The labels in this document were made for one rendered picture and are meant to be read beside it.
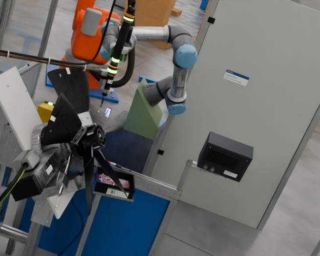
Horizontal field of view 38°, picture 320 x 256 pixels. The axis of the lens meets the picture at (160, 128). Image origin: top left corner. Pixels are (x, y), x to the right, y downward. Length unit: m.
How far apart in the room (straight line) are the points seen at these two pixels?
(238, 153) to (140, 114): 0.66
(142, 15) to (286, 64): 6.56
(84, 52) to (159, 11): 4.30
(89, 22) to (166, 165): 2.38
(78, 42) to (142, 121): 3.32
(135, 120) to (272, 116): 1.58
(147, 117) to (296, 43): 1.61
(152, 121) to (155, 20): 7.42
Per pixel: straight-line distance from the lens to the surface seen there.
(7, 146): 2.22
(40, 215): 2.33
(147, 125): 2.82
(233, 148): 2.55
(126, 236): 2.93
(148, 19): 10.18
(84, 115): 2.18
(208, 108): 4.02
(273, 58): 3.93
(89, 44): 6.02
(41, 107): 2.65
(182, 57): 2.42
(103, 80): 2.13
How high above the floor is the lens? 2.12
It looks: 21 degrees down
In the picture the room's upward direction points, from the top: 21 degrees clockwise
